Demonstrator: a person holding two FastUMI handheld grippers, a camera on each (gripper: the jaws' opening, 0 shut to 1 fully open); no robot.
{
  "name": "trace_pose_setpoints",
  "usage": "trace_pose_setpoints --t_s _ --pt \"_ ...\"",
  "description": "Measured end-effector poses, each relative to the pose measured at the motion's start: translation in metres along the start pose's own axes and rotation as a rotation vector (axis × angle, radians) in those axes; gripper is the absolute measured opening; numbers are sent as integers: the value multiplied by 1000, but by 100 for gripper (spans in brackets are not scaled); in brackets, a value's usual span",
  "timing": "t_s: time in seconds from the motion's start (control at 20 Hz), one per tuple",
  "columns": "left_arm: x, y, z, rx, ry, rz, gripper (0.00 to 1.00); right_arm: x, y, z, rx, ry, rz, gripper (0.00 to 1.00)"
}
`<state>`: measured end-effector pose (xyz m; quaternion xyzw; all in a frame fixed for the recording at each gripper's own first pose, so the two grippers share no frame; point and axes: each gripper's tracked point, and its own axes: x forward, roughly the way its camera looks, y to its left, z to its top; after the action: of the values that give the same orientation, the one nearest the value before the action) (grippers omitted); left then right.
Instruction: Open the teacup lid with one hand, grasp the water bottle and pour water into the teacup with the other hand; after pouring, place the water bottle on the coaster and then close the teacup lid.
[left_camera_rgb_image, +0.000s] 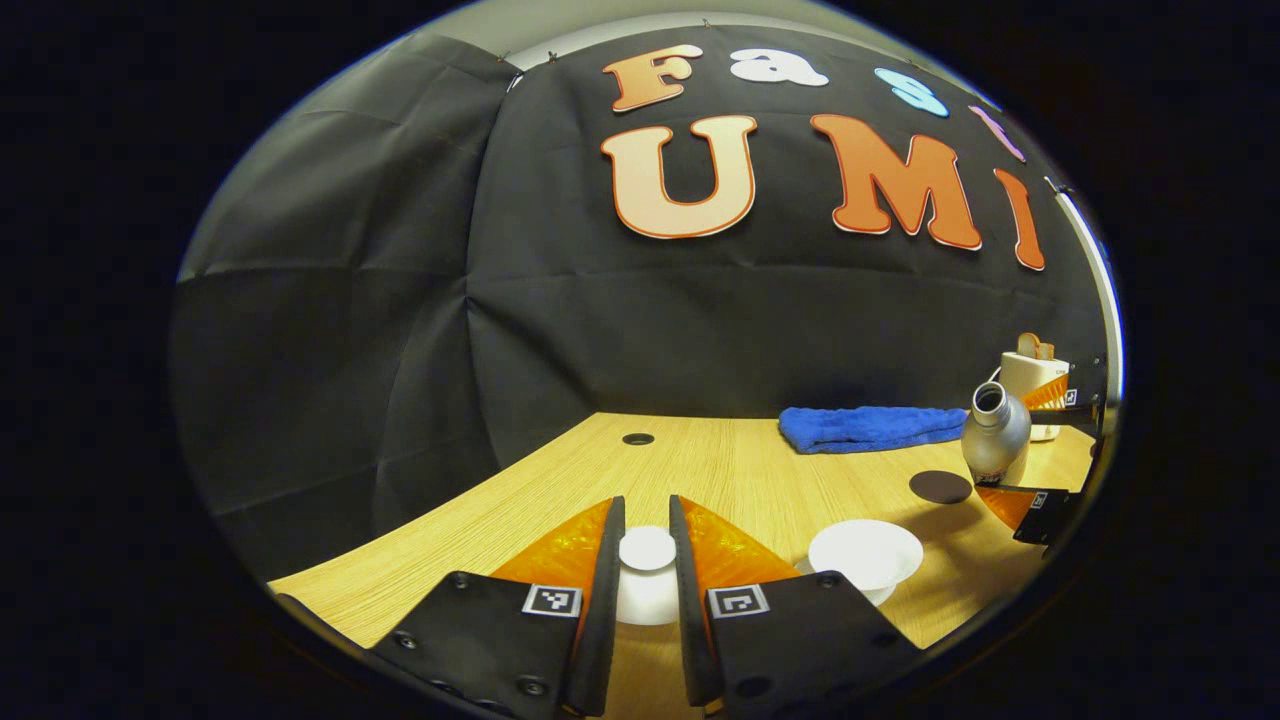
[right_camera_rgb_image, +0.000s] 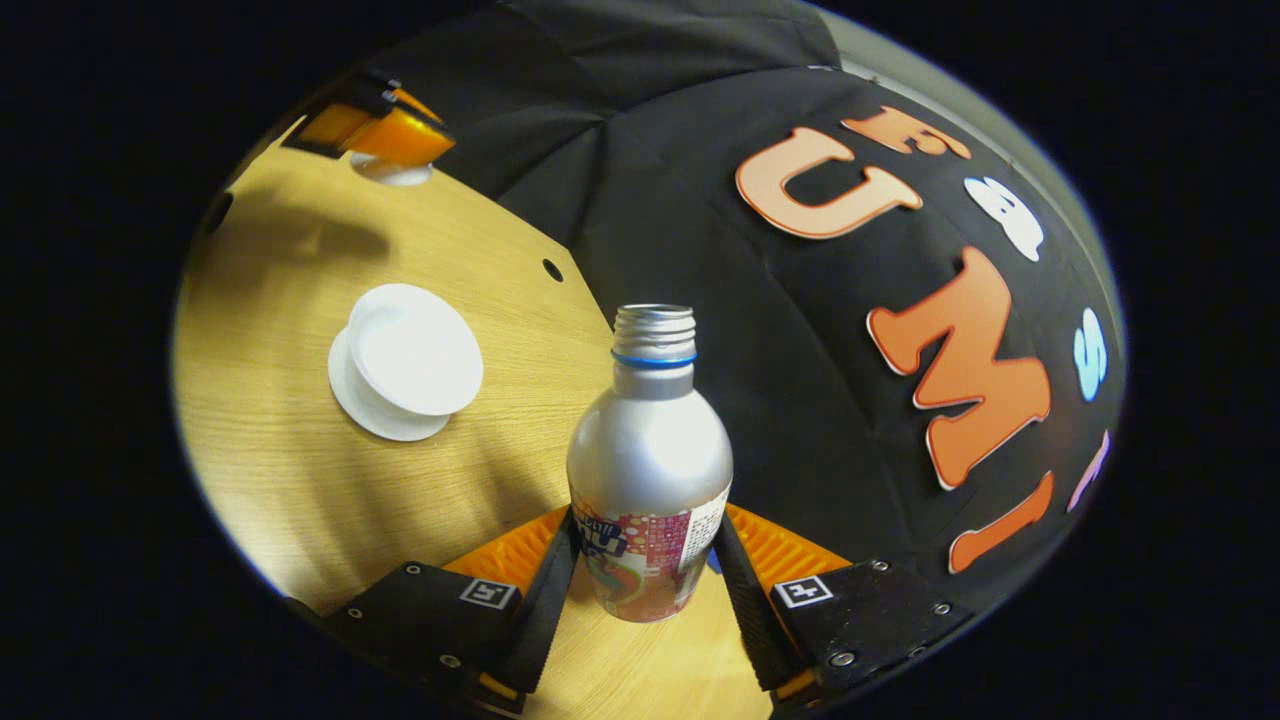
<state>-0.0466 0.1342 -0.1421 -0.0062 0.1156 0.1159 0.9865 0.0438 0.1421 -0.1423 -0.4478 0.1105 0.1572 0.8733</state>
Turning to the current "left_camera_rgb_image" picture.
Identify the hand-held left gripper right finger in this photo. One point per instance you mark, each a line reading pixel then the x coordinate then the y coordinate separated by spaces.
pixel 685 620

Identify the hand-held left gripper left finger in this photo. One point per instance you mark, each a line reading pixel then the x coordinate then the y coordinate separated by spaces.
pixel 605 620

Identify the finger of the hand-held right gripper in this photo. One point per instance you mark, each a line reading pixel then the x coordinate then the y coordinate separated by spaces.
pixel 1080 410
pixel 1045 515

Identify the silver water bottle pink label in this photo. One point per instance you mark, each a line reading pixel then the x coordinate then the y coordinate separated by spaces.
pixel 995 440

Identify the dark round coaster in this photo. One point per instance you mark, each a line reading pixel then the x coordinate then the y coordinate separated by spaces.
pixel 940 487

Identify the white toaster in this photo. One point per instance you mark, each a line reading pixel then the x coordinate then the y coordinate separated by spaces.
pixel 1025 378

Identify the blue towel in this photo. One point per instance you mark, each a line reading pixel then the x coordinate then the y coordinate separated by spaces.
pixel 870 428

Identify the black backdrop cloth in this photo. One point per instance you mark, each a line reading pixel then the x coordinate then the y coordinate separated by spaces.
pixel 450 300

